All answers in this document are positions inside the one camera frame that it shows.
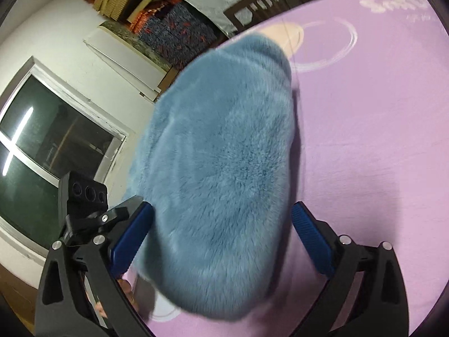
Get blue fluffy fleece garment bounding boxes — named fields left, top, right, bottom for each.
left=126, top=33, right=296, bottom=321

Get purple printed bed sheet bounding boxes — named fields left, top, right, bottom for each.
left=139, top=0, right=448, bottom=336

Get dark patterned storage box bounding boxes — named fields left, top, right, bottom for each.
left=138, top=2, right=218, bottom=71

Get dark wooden chair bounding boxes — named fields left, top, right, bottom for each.
left=224, top=0, right=311, bottom=33

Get dark glass window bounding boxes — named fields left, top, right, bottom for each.
left=1, top=76, right=120, bottom=249

